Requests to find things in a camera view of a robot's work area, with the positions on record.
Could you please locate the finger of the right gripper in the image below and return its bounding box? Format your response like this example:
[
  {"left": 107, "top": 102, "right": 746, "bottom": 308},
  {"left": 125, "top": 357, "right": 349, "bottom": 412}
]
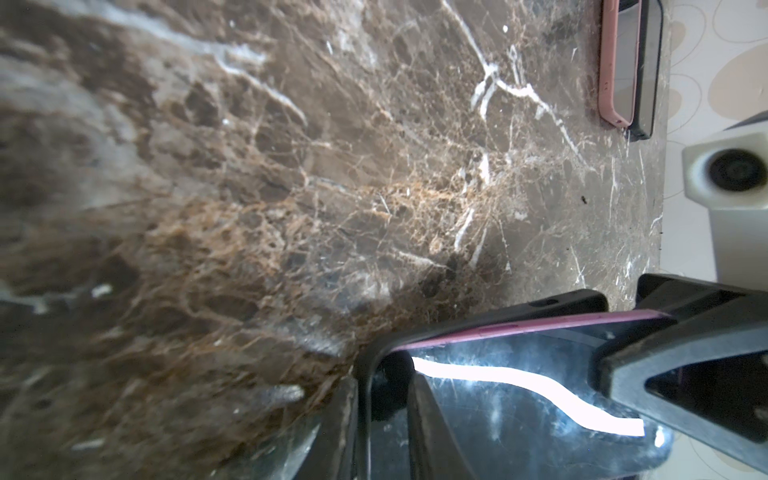
[{"left": 598, "top": 274, "right": 767, "bottom": 472}]

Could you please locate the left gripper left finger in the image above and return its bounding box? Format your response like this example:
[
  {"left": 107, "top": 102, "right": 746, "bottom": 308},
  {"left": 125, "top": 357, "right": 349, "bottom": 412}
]
[{"left": 244, "top": 377, "right": 359, "bottom": 480}]

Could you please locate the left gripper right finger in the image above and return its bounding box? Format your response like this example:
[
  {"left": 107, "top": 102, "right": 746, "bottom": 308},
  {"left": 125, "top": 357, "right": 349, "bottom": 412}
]
[{"left": 407, "top": 374, "right": 476, "bottom": 480}]

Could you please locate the black phone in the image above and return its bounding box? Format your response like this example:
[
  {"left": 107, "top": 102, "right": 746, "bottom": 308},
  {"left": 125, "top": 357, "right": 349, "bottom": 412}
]
[{"left": 366, "top": 310, "right": 672, "bottom": 479}]

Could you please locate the pink phone case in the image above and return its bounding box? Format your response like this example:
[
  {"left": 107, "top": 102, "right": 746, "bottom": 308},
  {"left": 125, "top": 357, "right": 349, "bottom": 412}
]
[{"left": 598, "top": 0, "right": 642, "bottom": 128}]

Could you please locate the black phone case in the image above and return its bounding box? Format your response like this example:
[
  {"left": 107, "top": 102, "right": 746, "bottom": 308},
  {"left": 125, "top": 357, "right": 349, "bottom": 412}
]
[{"left": 354, "top": 289, "right": 609, "bottom": 479}]

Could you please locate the black phone case horizontal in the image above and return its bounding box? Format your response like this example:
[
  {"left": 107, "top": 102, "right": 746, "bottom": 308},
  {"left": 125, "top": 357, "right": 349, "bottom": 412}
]
[{"left": 629, "top": 0, "right": 664, "bottom": 141}]

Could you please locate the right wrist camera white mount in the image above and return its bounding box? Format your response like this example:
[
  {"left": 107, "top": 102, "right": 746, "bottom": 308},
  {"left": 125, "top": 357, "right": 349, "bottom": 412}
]
[{"left": 682, "top": 124, "right": 767, "bottom": 291}]

